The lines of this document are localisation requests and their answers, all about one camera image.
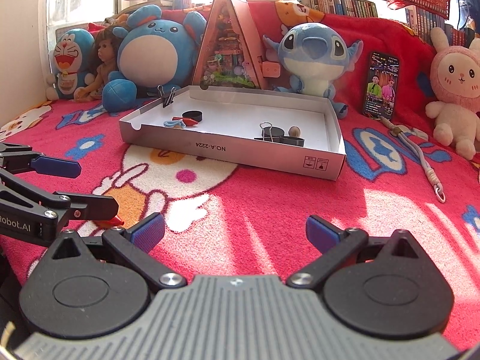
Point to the smartphone with lit screen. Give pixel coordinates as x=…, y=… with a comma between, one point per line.
x=381, y=88

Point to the blue cardboard package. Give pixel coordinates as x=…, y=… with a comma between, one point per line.
x=468, y=14

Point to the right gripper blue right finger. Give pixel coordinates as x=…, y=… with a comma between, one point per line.
x=338, y=248

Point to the blue round mouse plush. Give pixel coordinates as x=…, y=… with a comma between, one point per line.
x=156, y=57

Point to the black round cap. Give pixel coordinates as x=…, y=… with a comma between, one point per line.
x=194, y=115

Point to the brown haired baby doll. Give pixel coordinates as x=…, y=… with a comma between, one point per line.
x=103, y=59

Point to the binder clip on box edge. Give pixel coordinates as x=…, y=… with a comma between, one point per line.
x=166, y=95

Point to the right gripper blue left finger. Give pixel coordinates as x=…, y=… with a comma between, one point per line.
x=130, y=248

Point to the brown hazelnut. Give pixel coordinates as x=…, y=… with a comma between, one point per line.
x=294, y=131

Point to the pink triangular diorama house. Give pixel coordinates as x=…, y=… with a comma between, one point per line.
x=232, y=53

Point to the black binder clip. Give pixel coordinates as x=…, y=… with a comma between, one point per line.
x=266, y=131

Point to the row of books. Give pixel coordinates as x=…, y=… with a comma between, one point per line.
x=352, y=8

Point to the blue Stitch plush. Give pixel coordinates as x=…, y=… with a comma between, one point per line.
x=315, y=55

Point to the pink bunny plush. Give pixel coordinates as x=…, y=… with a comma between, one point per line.
x=454, y=78

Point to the black round lid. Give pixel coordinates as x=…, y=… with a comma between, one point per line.
x=292, y=140

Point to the white cardboard box tray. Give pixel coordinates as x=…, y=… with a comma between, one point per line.
x=230, y=123

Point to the Doraemon plush toy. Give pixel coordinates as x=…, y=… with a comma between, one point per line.
x=70, y=64

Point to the light blue hair clip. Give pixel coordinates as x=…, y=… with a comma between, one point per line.
x=173, y=123

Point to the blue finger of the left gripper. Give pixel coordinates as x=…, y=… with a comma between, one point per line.
x=55, y=167
x=89, y=206

